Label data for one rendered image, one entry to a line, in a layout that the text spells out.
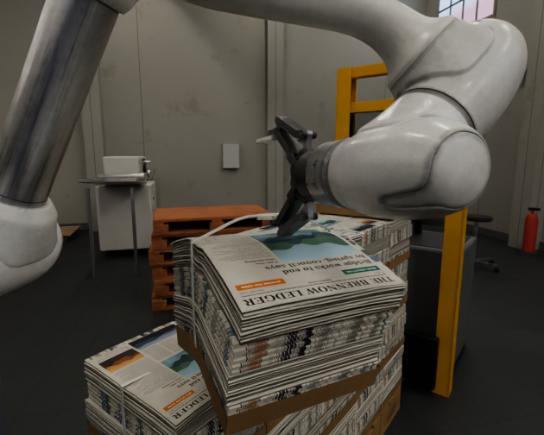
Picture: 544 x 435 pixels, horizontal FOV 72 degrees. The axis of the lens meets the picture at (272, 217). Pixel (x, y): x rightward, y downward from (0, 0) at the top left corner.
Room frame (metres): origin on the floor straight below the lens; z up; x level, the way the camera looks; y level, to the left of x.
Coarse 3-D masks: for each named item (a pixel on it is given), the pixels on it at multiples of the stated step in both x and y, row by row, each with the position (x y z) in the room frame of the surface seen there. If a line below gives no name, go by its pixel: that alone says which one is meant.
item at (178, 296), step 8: (176, 240) 0.76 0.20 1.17; (184, 240) 0.70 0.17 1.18; (176, 248) 0.77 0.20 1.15; (184, 248) 0.71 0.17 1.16; (176, 256) 0.76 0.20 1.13; (184, 256) 0.70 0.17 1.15; (176, 264) 0.78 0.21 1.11; (184, 264) 0.71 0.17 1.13; (176, 272) 0.77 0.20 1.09; (184, 272) 0.71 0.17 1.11; (176, 280) 0.77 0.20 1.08; (184, 280) 0.70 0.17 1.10; (176, 288) 0.77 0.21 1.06; (184, 288) 0.71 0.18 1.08; (176, 296) 0.75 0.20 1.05; (184, 296) 0.70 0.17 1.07; (176, 304) 0.76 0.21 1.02; (184, 304) 0.69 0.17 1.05; (176, 312) 0.75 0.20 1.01; (184, 312) 0.70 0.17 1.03; (176, 320) 0.76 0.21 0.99; (184, 320) 0.69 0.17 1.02; (184, 328) 0.71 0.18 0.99; (192, 328) 0.65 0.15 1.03
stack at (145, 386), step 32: (128, 352) 0.91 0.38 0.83; (160, 352) 0.91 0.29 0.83; (96, 384) 0.84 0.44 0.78; (128, 384) 0.77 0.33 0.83; (160, 384) 0.77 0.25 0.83; (192, 384) 0.77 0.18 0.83; (96, 416) 0.84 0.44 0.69; (128, 416) 0.77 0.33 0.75; (160, 416) 0.68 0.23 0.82; (192, 416) 0.68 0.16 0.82; (288, 416) 0.96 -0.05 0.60; (320, 416) 1.12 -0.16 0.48; (352, 416) 1.32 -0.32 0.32
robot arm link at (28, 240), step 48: (48, 0) 0.62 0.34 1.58; (96, 0) 0.62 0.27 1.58; (48, 48) 0.62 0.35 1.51; (96, 48) 0.65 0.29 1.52; (48, 96) 0.63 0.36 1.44; (0, 144) 0.64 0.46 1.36; (48, 144) 0.65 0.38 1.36; (0, 192) 0.64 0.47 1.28; (48, 192) 0.70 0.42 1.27; (0, 240) 0.63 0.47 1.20; (48, 240) 0.71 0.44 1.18; (0, 288) 0.64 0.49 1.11
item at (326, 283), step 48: (288, 240) 0.66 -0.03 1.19; (336, 240) 0.68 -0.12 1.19; (240, 288) 0.48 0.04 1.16; (288, 288) 0.50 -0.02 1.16; (336, 288) 0.51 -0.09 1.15; (384, 288) 0.55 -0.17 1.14; (240, 336) 0.45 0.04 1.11; (288, 336) 0.49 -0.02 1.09; (336, 336) 0.54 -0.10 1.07; (240, 384) 0.48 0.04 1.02; (288, 384) 0.53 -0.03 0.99
